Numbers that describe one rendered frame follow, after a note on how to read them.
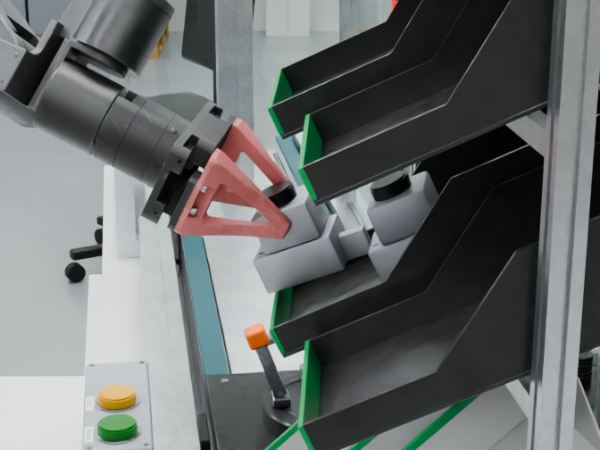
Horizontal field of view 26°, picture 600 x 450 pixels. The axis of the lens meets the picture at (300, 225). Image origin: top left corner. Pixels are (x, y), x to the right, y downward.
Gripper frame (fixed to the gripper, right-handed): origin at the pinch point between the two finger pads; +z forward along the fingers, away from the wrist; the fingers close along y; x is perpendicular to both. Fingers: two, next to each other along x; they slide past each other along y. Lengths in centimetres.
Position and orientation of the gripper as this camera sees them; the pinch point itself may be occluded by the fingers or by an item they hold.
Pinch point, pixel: (284, 213)
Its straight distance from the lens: 97.0
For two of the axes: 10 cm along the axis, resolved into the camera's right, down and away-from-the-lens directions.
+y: 1.9, -4.0, 9.0
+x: -4.2, 7.9, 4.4
